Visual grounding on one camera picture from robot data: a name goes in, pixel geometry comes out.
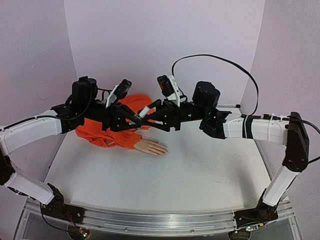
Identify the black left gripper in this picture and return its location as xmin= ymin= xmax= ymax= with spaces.
xmin=81 ymin=100 xmax=145 ymax=131

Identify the clear nail polish bottle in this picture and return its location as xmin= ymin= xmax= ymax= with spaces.
xmin=135 ymin=106 xmax=150 ymax=120

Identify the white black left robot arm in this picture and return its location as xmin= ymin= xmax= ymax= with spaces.
xmin=0 ymin=76 xmax=139 ymax=223

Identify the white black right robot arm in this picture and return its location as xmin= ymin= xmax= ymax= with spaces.
xmin=140 ymin=81 xmax=310 ymax=232

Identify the mannequin hand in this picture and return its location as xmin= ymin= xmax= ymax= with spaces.
xmin=134 ymin=138 xmax=168 ymax=156

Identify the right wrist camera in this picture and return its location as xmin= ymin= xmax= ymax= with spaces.
xmin=157 ymin=75 xmax=185 ymax=107

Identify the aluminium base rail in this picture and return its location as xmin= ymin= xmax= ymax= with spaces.
xmin=14 ymin=199 xmax=301 ymax=240

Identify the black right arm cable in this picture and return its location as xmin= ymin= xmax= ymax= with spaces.
xmin=171 ymin=54 xmax=320 ymax=165

